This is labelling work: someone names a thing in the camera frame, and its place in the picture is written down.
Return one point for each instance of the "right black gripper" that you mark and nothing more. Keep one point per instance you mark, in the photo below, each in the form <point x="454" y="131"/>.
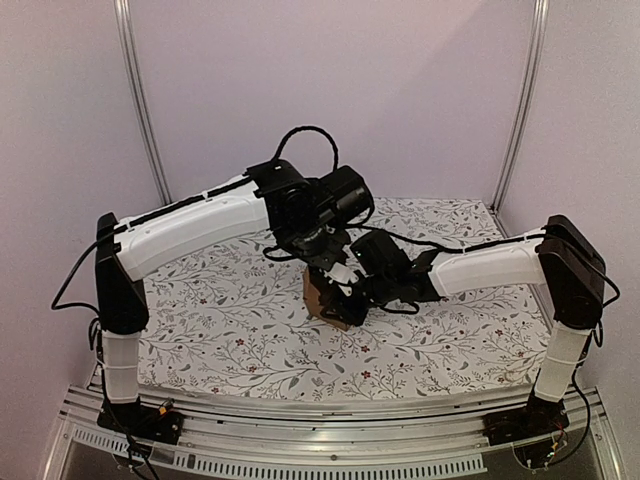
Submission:
<point x="347" y="298"/>

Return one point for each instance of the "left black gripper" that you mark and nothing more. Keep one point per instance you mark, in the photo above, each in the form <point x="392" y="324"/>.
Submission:
<point x="322" y="263"/>

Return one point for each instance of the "brown cardboard box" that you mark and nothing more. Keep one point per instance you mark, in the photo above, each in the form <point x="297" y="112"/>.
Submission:
<point x="317" y="294"/>

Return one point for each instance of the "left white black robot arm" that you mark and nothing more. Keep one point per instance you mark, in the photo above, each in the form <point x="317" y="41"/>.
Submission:
<point x="126" y="251"/>

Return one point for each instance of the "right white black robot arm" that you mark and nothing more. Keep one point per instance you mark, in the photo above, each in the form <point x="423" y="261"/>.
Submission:
<point x="556" y="257"/>

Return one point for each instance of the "floral patterned table mat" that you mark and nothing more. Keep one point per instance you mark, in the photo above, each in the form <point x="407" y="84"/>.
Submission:
<point x="225" y="320"/>

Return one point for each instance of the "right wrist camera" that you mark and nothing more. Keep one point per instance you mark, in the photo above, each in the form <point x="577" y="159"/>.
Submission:
<point x="342" y="276"/>

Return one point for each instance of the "front aluminium rail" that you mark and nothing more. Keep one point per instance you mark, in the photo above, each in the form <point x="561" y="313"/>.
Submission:
<point x="227" y="437"/>

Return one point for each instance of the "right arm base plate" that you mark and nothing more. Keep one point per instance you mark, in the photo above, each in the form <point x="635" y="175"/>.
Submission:
<point x="522" y="423"/>

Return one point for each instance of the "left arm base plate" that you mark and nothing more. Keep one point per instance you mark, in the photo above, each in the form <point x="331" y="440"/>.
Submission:
<point x="159" y="424"/>

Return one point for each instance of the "left aluminium frame post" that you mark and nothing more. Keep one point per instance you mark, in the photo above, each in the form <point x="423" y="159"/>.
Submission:
<point x="122" y="9"/>

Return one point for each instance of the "aluminium frame post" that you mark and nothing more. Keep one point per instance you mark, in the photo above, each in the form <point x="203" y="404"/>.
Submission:
<point x="122" y="9"/>
<point x="525" y="99"/>

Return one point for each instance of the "right aluminium frame post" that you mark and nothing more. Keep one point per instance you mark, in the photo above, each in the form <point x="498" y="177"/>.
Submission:
<point x="525" y="99"/>

